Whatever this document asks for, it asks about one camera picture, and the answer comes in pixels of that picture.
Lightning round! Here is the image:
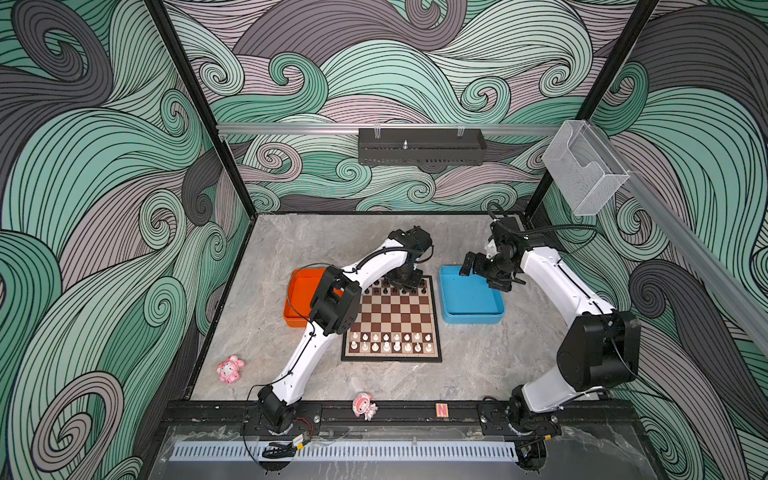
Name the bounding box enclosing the blue plastic tray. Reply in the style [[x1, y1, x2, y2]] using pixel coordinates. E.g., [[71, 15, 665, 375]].
[[439, 266, 506, 325]]

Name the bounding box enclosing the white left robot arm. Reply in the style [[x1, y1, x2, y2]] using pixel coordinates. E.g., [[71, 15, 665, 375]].
[[257, 226, 433, 433]]

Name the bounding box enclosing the pink kitty figurine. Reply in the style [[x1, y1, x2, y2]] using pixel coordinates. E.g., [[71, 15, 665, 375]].
[[217, 355, 245, 384]]

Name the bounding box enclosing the pink melody figurine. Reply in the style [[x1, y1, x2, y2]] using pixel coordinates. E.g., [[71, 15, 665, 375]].
[[352, 392, 378, 421]]

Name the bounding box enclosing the aluminium rail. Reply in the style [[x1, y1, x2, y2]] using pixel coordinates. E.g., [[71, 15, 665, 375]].
[[216, 122, 560, 137], [625, 173, 767, 355]]

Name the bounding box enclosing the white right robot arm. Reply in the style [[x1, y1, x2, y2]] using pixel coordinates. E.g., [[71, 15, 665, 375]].
[[460, 246, 641, 418]]

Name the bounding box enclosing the orange plastic tray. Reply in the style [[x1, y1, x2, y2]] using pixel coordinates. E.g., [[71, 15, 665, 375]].
[[283, 268, 325, 329]]

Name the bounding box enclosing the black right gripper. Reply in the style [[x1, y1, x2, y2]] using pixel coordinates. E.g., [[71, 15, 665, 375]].
[[459, 251, 519, 291]]

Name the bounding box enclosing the folding chess board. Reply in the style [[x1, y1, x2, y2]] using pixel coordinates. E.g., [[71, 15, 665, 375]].
[[341, 275, 443, 363]]

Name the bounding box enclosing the black frame post left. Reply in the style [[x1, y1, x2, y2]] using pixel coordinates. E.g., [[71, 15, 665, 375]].
[[145, 0, 258, 222]]

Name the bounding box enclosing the black frame post right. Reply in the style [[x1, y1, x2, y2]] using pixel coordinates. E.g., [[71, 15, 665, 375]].
[[524, 0, 659, 220]]

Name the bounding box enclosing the black frame post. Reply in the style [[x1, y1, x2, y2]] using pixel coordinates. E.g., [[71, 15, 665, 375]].
[[145, 0, 258, 222], [524, 0, 659, 220]]

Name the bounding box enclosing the red letter block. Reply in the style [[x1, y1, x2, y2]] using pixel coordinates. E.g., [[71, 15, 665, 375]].
[[435, 403, 449, 418]]

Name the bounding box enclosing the aluminium rail right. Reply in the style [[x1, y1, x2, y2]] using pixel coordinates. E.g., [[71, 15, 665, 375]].
[[625, 173, 767, 355]]

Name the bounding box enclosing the aluminium rail back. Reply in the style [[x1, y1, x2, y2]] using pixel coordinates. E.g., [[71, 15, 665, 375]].
[[216, 122, 560, 137]]

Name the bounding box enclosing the clear acrylic holder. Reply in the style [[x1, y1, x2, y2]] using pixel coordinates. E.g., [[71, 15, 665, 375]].
[[542, 120, 629, 217]]

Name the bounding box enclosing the black wall shelf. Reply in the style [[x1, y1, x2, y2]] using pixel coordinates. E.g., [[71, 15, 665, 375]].
[[357, 129, 488, 170]]

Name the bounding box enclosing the white slotted cable duct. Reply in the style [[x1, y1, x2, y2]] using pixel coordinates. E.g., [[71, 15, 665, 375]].
[[170, 440, 518, 463]]

